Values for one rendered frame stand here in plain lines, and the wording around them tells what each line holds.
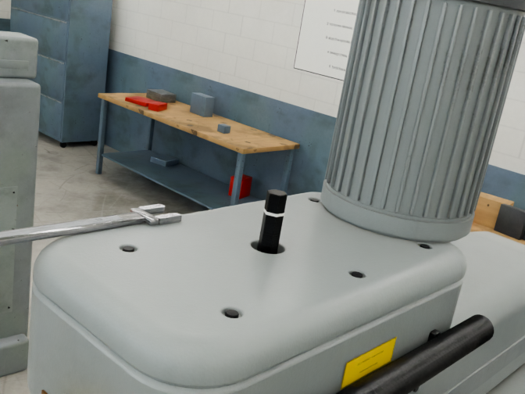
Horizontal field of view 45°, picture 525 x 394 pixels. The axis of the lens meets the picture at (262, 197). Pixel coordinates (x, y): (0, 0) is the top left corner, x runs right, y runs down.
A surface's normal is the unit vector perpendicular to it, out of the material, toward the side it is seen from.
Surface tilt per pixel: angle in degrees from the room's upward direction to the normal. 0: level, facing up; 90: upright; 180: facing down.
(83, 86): 90
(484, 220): 90
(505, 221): 90
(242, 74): 90
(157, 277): 0
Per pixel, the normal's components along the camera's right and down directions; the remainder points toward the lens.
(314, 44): -0.68, 0.11
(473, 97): 0.36, 0.33
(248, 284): 0.15, -0.94
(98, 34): 0.72, 0.32
